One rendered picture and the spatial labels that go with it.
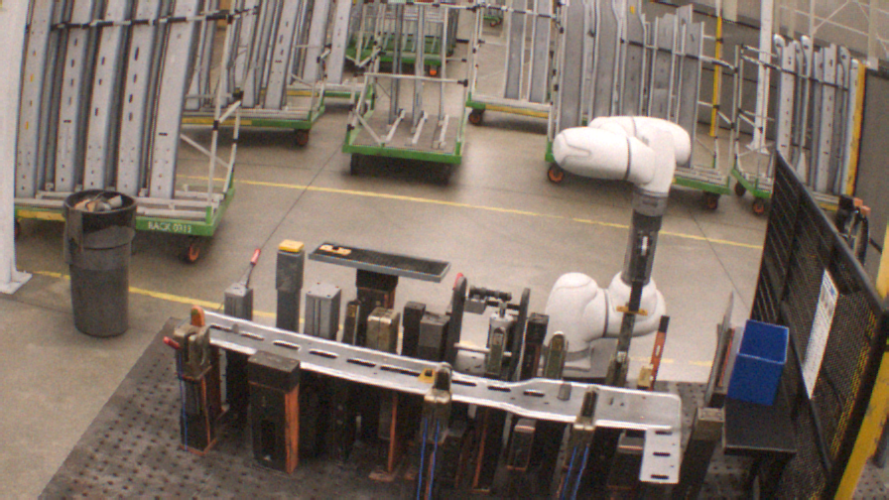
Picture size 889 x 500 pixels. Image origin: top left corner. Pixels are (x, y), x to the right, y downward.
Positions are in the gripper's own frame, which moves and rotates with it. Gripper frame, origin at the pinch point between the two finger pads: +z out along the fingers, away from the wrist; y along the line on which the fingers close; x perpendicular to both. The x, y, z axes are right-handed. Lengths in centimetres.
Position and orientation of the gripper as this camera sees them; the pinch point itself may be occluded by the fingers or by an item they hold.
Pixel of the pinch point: (635, 295)
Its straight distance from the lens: 237.5
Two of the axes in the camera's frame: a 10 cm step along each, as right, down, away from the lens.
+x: 9.7, 1.6, -1.7
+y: -2.1, 2.7, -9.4
